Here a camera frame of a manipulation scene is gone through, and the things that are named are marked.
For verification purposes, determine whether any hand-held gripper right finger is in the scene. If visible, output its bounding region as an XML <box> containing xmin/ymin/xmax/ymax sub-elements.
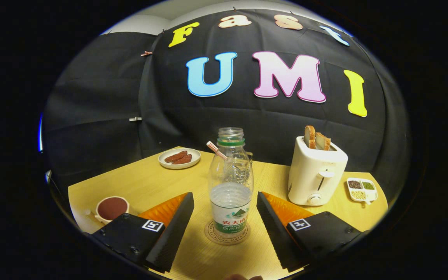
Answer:
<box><xmin>256</xmin><ymin>191</ymin><xmax>368</xmax><ymax>273</ymax></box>

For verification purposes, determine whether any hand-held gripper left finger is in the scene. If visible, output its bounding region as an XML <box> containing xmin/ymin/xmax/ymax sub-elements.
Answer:
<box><xmin>90</xmin><ymin>192</ymin><xmax>194</xmax><ymax>274</ymax></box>

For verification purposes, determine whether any round wooden coaster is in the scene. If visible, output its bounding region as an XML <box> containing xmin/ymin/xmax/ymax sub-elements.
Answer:
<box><xmin>204</xmin><ymin>220</ymin><xmax>251</xmax><ymax>245</ymax></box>

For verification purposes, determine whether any clear plastic juice bottle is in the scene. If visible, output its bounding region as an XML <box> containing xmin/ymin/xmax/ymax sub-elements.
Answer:
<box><xmin>208</xmin><ymin>128</ymin><xmax>254</xmax><ymax>238</ymax></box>

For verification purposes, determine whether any cream cup with wooden handle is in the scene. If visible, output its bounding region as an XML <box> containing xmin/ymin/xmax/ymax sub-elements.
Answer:
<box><xmin>85</xmin><ymin>196</ymin><xmax>130</xmax><ymax>225</ymax></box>

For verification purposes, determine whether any wooden table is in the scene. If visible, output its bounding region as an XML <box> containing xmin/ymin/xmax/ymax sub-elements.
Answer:
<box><xmin>68</xmin><ymin>147</ymin><xmax>389</xmax><ymax>280</ymax></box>

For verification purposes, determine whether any white toaster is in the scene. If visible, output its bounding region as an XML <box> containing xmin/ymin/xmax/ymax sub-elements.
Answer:
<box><xmin>288</xmin><ymin>136</ymin><xmax>348</xmax><ymax>206</ymax></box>

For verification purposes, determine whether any white round plate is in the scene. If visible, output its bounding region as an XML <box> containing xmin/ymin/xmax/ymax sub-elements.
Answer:
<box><xmin>158</xmin><ymin>148</ymin><xmax>201</xmax><ymax>170</ymax></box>

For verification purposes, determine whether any clear glass mug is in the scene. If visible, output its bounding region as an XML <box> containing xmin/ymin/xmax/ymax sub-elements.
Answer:
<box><xmin>224</xmin><ymin>150</ymin><xmax>254</xmax><ymax>183</ymax></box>

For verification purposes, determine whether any white divided dish with seeds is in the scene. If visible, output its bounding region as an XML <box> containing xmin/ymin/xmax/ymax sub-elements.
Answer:
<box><xmin>346</xmin><ymin>178</ymin><xmax>378</xmax><ymax>205</ymax></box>

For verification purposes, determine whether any toast slice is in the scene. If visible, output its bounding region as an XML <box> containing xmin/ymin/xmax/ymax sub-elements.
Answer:
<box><xmin>304</xmin><ymin>125</ymin><xmax>317</xmax><ymax>149</ymax></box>
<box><xmin>315</xmin><ymin>132</ymin><xmax>331</xmax><ymax>151</ymax></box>

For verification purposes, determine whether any black backdrop cloth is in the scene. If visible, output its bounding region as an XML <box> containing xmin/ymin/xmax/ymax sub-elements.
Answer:
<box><xmin>42</xmin><ymin>9</ymin><xmax>409</xmax><ymax>203</ymax></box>

